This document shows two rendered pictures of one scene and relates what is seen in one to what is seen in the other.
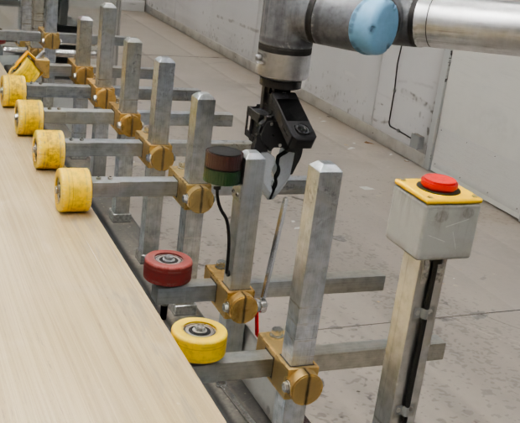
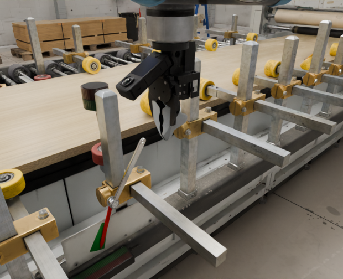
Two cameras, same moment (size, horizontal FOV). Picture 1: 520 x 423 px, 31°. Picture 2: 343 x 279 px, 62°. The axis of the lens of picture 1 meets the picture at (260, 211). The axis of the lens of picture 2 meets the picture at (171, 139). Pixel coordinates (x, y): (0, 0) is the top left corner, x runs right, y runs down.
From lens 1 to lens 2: 153 cm
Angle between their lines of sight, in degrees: 67
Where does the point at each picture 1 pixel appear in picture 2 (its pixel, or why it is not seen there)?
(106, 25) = (319, 34)
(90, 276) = (70, 136)
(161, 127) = (242, 88)
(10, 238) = not seen: hidden behind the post
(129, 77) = (284, 61)
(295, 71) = (152, 31)
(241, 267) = (107, 170)
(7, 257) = (81, 117)
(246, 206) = (100, 129)
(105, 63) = (315, 58)
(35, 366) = not seen: outside the picture
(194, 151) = not seen: hidden behind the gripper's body
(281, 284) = (147, 202)
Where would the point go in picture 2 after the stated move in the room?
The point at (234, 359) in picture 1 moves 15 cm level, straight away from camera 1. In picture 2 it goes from (11, 208) to (81, 195)
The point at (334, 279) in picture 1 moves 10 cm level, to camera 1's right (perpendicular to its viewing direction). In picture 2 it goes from (177, 225) to (194, 265)
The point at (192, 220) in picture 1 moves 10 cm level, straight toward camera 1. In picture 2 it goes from (183, 142) to (150, 148)
